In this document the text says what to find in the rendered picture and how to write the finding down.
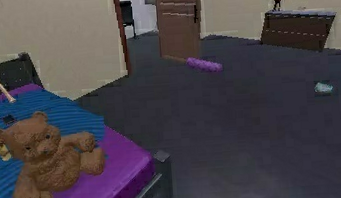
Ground blue striped blanket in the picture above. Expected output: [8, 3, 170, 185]
[0, 85, 111, 198]

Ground black door handle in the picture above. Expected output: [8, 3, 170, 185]
[192, 4, 199, 24]

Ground brown chest of drawers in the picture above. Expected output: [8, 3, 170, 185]
[258, 5, 341, 57]

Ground black chair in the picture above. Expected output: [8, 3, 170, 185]
[119, 0, 138, 40]

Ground brown room door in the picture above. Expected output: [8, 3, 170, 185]
[155, 0, 208, 62]

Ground small black phone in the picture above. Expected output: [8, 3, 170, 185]
[0, 113, 18, 126]

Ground pale blue crumpled cloth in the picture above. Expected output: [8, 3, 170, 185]
[313, 81, 334, 95]

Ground purple bed with black frame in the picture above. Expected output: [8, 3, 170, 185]
[0, 42, 175, 198]

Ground purple mallet with wooden handle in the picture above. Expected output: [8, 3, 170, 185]
[162, 50, 225, 77]

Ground brown teddy bear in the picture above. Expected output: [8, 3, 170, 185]
[0, 107, 109, 198]

